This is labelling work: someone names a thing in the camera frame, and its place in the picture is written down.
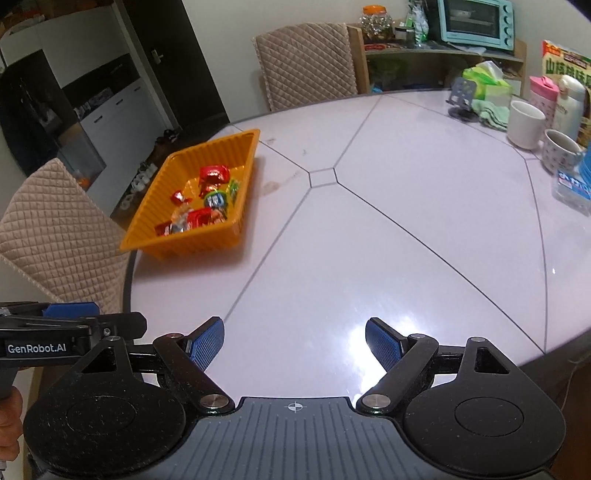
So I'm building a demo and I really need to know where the dark door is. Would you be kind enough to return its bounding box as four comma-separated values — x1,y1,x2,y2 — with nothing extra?
113,0,232,134

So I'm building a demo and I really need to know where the orange lid clear jar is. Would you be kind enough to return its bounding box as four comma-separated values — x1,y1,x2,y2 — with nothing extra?
360,4,394,43

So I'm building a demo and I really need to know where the pink bottle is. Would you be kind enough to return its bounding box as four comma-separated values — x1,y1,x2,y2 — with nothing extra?
529,75,560,134

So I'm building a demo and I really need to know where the patterned mug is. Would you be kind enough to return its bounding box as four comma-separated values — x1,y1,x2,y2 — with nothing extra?
541,129,585,175

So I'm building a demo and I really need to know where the wooden shelf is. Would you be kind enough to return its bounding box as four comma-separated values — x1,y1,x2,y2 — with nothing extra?
347,24,527,95

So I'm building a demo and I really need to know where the grey phone stand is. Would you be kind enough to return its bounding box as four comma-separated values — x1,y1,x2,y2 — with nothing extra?
446,76,481,123

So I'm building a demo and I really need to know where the green cloth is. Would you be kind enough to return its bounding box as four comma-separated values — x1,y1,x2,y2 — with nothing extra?
471,99,511,132

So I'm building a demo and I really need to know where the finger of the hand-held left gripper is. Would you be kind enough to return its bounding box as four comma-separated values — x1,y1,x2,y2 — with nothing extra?
0,302,100,320
90,312,147,341

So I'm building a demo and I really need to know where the blue white tissue packet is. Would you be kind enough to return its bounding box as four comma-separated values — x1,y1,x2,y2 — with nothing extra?
551,168,591,214

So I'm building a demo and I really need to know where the white cabinet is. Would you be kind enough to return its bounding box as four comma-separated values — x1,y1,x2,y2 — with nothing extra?
60,76,181,195

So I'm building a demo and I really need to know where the green yellow seed bag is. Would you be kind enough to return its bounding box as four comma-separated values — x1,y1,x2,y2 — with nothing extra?
541,39,591,148

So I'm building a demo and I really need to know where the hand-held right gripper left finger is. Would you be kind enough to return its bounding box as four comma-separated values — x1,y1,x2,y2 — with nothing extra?
69,317,232,415

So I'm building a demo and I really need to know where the teal toaster oven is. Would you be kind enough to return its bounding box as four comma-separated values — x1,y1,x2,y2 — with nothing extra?
436,0,514,51

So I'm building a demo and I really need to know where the green tissue pack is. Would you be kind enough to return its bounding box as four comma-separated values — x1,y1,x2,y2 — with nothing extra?
462,60,513,100

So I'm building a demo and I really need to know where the green snack bag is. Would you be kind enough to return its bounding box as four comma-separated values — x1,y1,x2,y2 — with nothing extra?
406,0,430,44

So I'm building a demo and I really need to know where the beige quilted chair back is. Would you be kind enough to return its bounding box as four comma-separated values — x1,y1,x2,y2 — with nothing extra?
252,23,360,112

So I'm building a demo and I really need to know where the white thermos bottle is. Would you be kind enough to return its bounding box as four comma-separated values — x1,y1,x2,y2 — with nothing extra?
551,75,586,141

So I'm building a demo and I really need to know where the orange plastic tray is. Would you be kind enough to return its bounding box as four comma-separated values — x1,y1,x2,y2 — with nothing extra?
120,129,262,260

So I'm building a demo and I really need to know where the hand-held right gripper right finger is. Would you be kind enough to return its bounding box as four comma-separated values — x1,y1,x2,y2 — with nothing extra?
359,318,520,415

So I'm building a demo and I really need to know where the person's left hand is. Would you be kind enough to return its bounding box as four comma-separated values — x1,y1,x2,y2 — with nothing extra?
0,385,24,462

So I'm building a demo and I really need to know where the large red snack packet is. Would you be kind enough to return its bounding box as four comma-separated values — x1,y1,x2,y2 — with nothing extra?
198,165,230,186

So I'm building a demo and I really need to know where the red square snack packet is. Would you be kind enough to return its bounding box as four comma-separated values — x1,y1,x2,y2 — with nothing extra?
187,208,227,230

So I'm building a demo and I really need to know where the beige quilted chair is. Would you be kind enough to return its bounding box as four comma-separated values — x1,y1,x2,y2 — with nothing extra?
0,158,134,315
252,23,360,112

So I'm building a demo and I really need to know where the white cup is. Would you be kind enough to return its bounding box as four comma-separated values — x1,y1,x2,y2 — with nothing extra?
507,100,547,150

